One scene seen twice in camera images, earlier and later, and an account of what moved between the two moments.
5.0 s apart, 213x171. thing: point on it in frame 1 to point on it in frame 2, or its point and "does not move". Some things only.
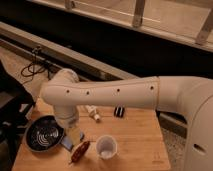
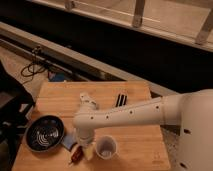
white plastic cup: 106,147 does not move
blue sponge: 66,143 does not move
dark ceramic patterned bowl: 44,133 does not move
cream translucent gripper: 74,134 to 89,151
